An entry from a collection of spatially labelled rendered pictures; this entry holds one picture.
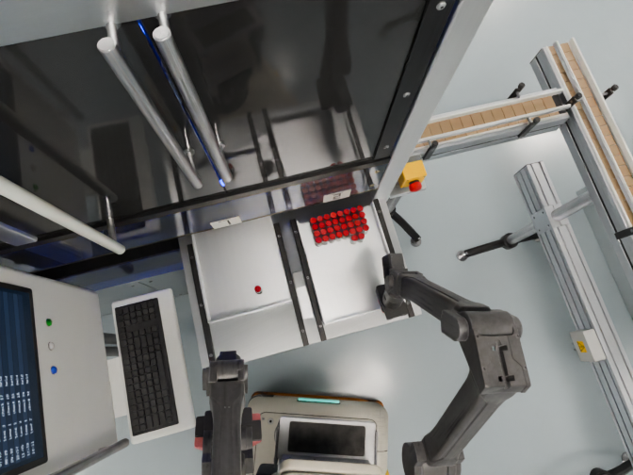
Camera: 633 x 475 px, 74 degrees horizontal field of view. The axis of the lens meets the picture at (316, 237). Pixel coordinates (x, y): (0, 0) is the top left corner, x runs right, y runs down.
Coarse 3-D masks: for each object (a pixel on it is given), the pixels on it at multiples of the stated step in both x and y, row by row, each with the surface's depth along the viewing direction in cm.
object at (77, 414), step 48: (0, 288) 92; (48, 288) 111; (0, 336) 89; (48, 336) 106; (96, 336) 131; (0, 384) 85; (48, 384) 101; (96, 384) 124; (0, 432) 82; (48, 432) 97; (96, 432) 117
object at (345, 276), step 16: (368, 208) 141; (304, 224) 140; (368, 224) 140; (304, 240) 138; (368, 240) 139; (384, 240) 135; (320, 256) 137; (336, 256) 137; (352, 256) 137; (368, 256) 137; (320, 272) 135; (336, 272) 136; (352, 272) 136; (368, 272) 136; (320, 288) 134; (336, 288) 134; (352, 288) 134; (368, 288) 134; (320, 304) 130; (336, 304) 133; (352, 304) 133; (368, 304) 133; (336, 320) 128
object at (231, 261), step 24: (192, 240) 134; (216, 240) 137; (240, 240) 138; (264, 240) 138; (216, 264) 135; (240, 264) 136; (264, 264) 136; (216, 288) 133; (240, 288) 134; (264, 288) 134; (216, 312) 132; (240, 312) 132
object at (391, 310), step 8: (376, 288) 123; (384, 288) 122; (384, 296) 117; (384, 304) 120; (392, 304) 116; (400, 304) 120; (384, 312) 120; (392, 312) 120; (400, 312) 119; (408, 312) 119
